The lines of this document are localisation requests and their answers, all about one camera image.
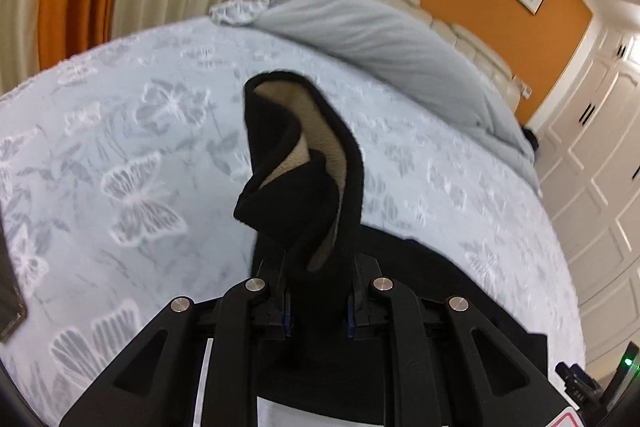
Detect grey duvet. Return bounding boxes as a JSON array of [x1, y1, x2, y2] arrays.
[[255, 0, 542, 194]]

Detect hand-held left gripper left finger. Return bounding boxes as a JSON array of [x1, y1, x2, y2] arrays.
[[59, 257, 294, 427]]

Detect light patterned pillow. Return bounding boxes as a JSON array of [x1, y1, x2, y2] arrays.
[[209, 0, 274, 27]]

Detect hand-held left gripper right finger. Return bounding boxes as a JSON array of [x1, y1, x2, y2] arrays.
[[345, 255, 567, 427]]

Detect beige padded headboard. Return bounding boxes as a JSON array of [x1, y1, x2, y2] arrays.
[[310, 0, 522, 114]]

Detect black pants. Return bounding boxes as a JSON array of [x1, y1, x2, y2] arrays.
[[233, 69, 549, 403]]

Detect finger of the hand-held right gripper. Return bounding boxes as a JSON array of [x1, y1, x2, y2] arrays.
[[555, 361, 607, 410]]

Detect dark brown board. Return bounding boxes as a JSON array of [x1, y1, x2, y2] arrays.
[[0, 207, 27, 344]]

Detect white wardrobe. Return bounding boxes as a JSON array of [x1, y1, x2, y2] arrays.
[[529, 0, 640, 370]]

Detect bed with butterfly sheet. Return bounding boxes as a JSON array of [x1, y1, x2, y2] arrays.
[[0, 14, 587, 427]]

